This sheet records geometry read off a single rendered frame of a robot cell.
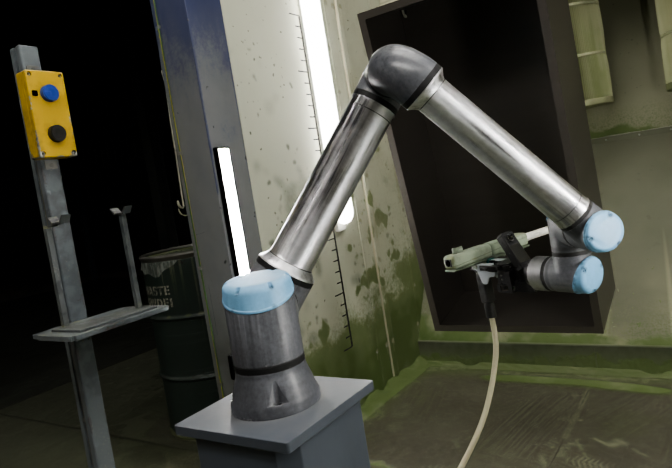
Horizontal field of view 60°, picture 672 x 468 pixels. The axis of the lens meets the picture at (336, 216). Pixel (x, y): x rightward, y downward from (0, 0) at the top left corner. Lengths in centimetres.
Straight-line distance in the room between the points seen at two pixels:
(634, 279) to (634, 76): 104
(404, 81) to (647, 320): 198
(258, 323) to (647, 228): 228
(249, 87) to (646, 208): 196
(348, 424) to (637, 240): 211
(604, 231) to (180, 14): 156
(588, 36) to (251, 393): 239
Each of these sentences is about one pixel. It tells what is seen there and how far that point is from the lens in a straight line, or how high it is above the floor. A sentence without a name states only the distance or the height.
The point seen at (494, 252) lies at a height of 81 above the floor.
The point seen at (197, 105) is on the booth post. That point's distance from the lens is 213.
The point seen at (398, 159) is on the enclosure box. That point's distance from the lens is 208.
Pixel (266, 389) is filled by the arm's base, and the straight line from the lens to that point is 120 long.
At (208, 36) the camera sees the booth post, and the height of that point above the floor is 168.
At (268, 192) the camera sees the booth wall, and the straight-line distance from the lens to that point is 228.
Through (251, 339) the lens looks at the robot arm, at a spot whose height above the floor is 80.
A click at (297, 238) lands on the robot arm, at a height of 97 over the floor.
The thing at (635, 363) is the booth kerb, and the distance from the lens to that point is 294.
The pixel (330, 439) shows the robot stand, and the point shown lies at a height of 58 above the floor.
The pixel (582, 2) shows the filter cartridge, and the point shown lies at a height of 174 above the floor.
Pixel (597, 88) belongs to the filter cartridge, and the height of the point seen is 133.
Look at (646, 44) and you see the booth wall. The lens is 338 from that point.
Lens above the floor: 108
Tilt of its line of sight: 3 degrees down
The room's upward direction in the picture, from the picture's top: 9 degrees counter-clockwise
